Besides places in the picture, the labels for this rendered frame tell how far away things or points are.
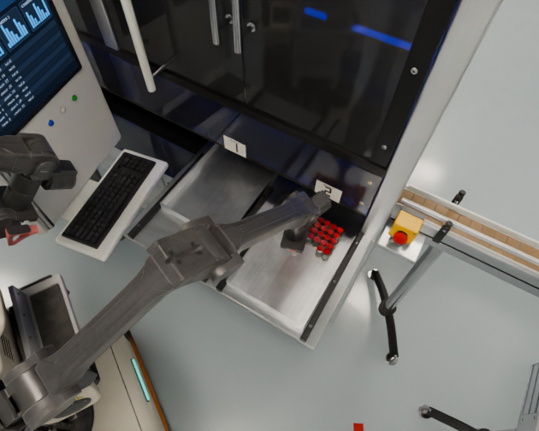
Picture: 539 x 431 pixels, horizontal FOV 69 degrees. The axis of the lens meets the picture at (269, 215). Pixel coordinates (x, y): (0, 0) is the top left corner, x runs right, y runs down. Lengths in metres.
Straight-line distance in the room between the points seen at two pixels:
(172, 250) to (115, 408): 1.26
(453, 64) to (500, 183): 2.13
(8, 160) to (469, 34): 0.87
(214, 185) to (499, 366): 1.65
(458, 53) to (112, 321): 0.74
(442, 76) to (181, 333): 1.68
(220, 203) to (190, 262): 0.74
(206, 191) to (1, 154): 0.68
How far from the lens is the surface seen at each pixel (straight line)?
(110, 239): 1.45
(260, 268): 1.22
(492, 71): 3.74
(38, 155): 0.93
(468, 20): 0.80
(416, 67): 0.86
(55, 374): 0.79
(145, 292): 0.64
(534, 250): 1.46
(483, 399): 2.27
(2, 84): 1.26
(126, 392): 1.82
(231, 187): 1.38
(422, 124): 0.93
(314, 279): 1.22
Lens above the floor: 2.00
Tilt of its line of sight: 58 degrees down
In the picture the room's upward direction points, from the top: 2 degrees clockwise
